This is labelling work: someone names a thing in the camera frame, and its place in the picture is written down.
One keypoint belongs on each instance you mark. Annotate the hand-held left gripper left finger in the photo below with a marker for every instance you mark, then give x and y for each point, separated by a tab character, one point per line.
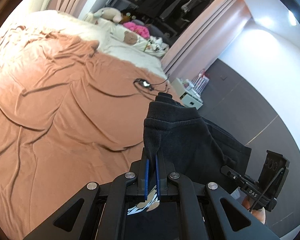
147	180

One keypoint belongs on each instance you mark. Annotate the dark plush bear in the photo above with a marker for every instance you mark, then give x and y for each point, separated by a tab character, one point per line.
127	17

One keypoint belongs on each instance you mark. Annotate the cream bear print quilt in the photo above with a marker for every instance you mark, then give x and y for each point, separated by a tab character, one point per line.
115	42

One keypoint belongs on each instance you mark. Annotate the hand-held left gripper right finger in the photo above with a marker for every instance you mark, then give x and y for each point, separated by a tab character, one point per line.
158	180

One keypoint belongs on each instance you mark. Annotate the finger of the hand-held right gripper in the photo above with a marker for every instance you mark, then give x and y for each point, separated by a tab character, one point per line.
233	174

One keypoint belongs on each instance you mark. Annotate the cream plush toy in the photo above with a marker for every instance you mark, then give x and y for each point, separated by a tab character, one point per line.
107	13

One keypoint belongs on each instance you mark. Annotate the brown fleece blanket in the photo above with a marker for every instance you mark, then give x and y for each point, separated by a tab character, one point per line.
65	117

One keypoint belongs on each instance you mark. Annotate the black bear print t-shirt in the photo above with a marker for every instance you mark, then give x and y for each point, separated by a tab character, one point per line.
185	140

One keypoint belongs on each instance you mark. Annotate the person's right hand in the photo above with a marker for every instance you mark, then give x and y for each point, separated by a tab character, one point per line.
258	215

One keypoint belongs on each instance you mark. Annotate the black white printed cloth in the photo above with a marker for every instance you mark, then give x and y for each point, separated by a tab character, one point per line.
158	45

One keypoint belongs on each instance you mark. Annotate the grey pillow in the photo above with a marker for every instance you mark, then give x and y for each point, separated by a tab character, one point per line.
160	31

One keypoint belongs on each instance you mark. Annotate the pink fluffy cloth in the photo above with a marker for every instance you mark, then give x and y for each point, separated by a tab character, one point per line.
137	28

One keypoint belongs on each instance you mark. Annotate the white nightstand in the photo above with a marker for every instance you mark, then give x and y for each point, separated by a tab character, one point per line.
187	100

